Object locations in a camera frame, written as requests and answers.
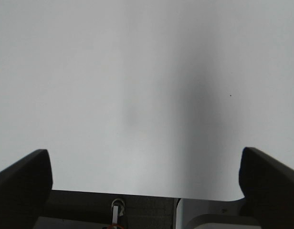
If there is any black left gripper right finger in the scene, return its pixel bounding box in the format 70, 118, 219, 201
239, 147, 294, 229

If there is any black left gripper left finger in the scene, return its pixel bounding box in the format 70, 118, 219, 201
0, 149, 53, 229

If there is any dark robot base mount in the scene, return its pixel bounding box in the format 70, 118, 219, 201
35, 190, 179, 229

